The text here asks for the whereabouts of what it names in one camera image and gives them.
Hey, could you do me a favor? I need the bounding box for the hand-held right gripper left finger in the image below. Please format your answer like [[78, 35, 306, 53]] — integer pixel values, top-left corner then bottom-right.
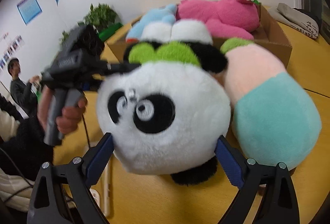
[[27, 132, 115, 224]]

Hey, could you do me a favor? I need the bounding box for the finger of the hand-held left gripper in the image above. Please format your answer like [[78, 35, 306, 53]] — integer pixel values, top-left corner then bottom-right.
[[106, 62, 141, 75]]

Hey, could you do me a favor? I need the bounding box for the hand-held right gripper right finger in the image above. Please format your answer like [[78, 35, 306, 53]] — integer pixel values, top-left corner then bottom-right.
[[215, 135, 301, 224]]

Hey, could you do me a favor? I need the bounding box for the pink and teal pig plush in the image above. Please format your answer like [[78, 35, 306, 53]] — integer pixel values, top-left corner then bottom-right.
[[224, 42, 323, 171]]

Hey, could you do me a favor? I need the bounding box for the panda plush toy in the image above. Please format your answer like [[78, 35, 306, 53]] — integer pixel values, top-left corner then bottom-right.
[[97, 19, 232, 186]]

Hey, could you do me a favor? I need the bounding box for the cardboard box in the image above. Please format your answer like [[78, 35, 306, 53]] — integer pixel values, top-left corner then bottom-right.
[[107, 4, 293, 70]]

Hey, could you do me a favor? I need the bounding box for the person's left forearm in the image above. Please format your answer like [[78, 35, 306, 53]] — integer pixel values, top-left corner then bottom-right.
[[0, 116, 55, 181]]

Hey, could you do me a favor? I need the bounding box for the person's left hand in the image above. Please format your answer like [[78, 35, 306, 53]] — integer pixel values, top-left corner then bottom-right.
[[37, 85, 88, 141]]

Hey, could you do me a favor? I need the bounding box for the white power strip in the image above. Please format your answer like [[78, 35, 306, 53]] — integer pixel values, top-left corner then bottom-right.
[[89, 159, 114, 218]]

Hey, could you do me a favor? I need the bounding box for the green planter box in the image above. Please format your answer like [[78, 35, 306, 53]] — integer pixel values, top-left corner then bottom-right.
[[99, 22, 123, 42]]

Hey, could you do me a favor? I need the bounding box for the green potted plant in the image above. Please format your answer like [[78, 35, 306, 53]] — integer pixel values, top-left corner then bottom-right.
[[84, 4, 120, 34]]

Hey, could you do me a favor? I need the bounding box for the blue plush toy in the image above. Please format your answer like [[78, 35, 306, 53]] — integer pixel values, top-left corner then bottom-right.
[[125, 4, 178, 43]]

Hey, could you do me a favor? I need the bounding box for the blue notice poster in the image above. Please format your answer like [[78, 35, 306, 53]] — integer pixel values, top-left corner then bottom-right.
[[17, 0, 43, 26]]

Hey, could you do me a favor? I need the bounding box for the cream cloth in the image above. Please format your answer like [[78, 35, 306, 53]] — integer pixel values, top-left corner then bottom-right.
[[0, 110, 21, 142]]

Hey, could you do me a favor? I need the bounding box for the pink plush toy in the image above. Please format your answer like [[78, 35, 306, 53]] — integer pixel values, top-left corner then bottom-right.
[[176, 0, 262, 41]]

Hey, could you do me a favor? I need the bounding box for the beige cloth bag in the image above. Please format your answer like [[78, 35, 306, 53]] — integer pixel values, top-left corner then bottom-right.
[[269, 2, 322, 40]]

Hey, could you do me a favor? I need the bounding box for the black cable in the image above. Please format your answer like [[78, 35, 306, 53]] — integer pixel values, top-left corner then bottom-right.
[[82, 111, 91, 149]]

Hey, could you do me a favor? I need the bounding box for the wall photo display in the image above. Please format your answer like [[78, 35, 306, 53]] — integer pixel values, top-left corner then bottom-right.
[[0, 32, 25, 70]]

